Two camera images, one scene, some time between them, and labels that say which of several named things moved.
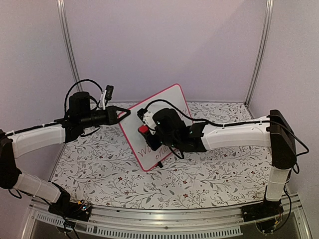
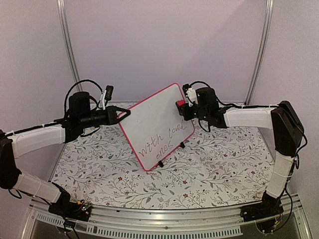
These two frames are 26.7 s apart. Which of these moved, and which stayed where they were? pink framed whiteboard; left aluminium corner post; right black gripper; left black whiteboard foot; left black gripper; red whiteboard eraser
Moved: red whiteboard eraser; right black gripper
Stayed: left aluminium corner post; left black whiteboard foot; pink framed whiteboard; left black gripper
